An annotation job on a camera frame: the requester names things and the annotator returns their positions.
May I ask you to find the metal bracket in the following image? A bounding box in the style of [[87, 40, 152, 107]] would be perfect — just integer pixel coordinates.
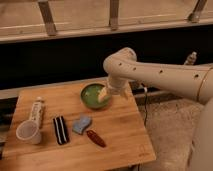
[[109, 0, 119, 30], [38, 0, 57, 36], [188, 0, 207, 23]]

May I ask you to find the left metal bracket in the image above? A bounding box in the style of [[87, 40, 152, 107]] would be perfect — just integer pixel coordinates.
[[38, 0, 57, 36]]

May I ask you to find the black white striped eraser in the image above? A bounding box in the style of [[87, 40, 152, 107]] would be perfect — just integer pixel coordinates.
[[53, 116, 69, 145]]

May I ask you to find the blue sponge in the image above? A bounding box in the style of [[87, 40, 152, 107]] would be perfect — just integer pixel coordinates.
[[72, 115, 92, 135]]

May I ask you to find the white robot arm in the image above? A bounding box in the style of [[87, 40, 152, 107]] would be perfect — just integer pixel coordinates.
[[98, 47, 213, 171]]

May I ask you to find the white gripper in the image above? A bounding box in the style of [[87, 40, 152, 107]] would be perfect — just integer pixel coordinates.
[[98, 77, 128, 103]]

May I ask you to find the dark red oblong object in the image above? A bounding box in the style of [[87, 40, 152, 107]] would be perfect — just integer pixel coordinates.
[[86, 130, 106, 147]]

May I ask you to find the white tube bottle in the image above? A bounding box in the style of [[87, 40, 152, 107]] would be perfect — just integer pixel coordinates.
[[29, 97, 45, 127]]

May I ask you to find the small bottle in background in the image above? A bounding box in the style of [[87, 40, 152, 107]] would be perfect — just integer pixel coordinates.
[[184, 52, 197, 65]]

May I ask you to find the white ceramic cup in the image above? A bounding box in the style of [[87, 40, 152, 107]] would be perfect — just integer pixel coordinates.
[[16, 120, 42, 144]]

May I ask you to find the middle metal bracket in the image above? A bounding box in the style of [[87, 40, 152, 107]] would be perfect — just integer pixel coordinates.
[[109, 0, 119, 30]]

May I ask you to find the wooden board table top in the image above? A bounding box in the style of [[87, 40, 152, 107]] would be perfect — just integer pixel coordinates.
[[0, 82, 156, 171]]

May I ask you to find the green ceramic bowl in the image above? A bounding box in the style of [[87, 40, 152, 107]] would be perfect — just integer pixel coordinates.
[[80, 83, 109, 109]]

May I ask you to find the right metal bracket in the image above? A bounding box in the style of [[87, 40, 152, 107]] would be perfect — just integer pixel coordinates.
[[188, 0, 207, 23]]

